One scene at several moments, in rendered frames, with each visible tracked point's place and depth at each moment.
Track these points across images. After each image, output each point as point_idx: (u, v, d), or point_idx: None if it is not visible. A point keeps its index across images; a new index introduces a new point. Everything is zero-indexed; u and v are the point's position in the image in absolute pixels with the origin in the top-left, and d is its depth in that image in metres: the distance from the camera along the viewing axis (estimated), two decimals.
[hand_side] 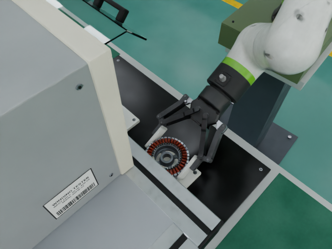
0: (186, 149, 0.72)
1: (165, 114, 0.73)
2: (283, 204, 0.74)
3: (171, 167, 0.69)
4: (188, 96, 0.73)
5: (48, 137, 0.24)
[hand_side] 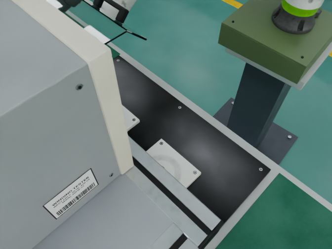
0: None
1: None
2: (283, 204, 0.74)
3: None
4: None
5: (48, 137, 0.24)
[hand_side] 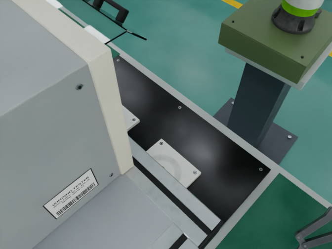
0: None
1: (308, 234, 0.58)
2: (283, 204, 0.74)
3: None
4: None
5: (48, 137, 0.24)
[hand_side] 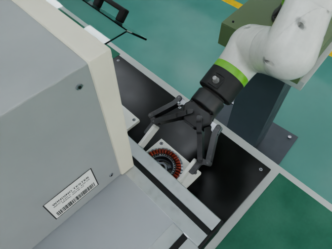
0: None
1: (156, 113, 0.72)
2: (283, 204, 0.74)
3: None
4: (182, 97, 0.72)
5: (48, 137, 0.24)
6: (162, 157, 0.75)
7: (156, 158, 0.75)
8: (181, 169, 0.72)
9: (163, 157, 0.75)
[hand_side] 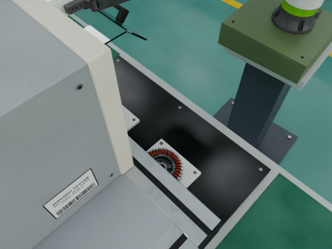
0: None
1: (103, 5, 0.52)
2: (283, 204, 0.74)
3: None
4: None
5: (48, 137, 0.24)
6: (162, 157, 0.75)
7: (156, 158, 0.75)
8: (181, 169, 0.72)
9: (163, 157, 0.75)
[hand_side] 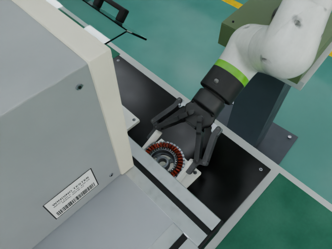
0: None
1: None
2: (283, 204, 0.74)
3: None
4: (220, 127, 0.68)
5: (48, 137, 0.24)
6: (163, 150, 0.73)
7: (157, 152, 0.73)
8: (183, 163, 0.70)
9: (165, 150, 0.73)
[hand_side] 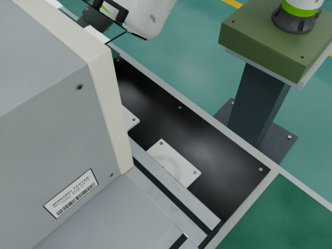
0: None
1: None
2: (283, 204, 0.74)
3: None
4: None
5: (48, 137, 0.24)
6: None
7: None
8: None
9: None
